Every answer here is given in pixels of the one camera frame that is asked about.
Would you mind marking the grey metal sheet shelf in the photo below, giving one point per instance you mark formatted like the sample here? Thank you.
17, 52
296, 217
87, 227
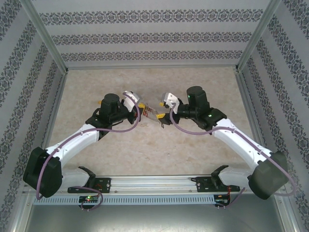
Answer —
154, 220

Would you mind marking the metal keyring plate with rings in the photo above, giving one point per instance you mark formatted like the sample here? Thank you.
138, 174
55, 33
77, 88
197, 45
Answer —
153, 116

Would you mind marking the right circuit board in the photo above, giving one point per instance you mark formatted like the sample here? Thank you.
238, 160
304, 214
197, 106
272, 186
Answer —
222, 200

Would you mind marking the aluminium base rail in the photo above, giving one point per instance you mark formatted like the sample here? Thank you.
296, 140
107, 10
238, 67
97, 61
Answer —
154, 182

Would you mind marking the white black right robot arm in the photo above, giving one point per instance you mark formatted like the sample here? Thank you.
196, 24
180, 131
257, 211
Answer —
239, 149

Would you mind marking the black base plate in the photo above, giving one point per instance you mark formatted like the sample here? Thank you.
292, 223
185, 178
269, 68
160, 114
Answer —
103, 184
204, 184

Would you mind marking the aluminium frame post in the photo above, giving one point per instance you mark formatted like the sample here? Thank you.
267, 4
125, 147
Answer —
45, 33
259, 33

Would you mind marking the circuit board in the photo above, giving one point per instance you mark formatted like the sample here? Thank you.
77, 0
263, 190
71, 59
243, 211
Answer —
89, 199
222, 200

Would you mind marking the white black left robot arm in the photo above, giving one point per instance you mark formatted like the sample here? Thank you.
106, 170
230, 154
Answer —
79, 145

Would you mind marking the left circuit board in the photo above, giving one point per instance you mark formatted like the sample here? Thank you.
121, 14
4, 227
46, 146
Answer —
89, 199

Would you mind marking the aluminium side rail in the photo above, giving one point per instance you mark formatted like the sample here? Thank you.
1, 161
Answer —
57, 101
241, 82

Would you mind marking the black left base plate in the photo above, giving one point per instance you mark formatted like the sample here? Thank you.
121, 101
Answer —
103, 184

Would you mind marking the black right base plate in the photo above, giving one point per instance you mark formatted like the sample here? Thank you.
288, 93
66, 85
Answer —
204, 184

